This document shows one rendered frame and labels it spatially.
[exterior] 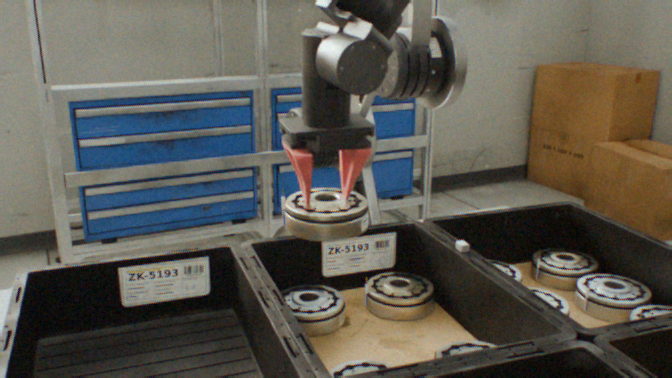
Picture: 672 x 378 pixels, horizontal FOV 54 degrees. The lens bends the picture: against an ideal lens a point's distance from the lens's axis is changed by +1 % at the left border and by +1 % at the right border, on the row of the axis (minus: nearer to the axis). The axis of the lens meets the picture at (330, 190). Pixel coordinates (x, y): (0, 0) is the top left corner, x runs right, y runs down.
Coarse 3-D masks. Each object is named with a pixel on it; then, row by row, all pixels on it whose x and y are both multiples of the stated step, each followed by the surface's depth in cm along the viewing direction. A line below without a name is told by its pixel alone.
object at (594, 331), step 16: (512, 208) 113; (528, 208) 113; (544, 208) 114; (576, 208) 114; (432, 224) 105; (608, 224) 107; (624, 224) 105; (448, 240) 99; (656, 240) 99; (480, 256) 93; (496, 272) 88; (528, 288) 83; (544, 304) 79; (640, 320) 75; (656, 320) 75; (592, 336) 72
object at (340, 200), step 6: (318, 192) 82; (324, 192) 82; (330, 192) 82; (336, 192) 82; (312, 198) 80; (318, 198) 82; (336, 198) 82; (342, 198) 80; (312, 204) 79; (318, 204) 79; (324, 204) 79; (330, 204) 79; (336, 204) 79; (342, 204) 79
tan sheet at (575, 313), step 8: (512, 264) 114; (520, 264) 115; (528, 264) 115; (528, 272) 112; (528, 280) 109; (544, 288) 106; (552, 288) 106; (568, 296) 103; (568, 304) 101; (576, 312) 98; (576, 320) 96; (584, 320) 96; (592, 320) 96; (600, 320) 96
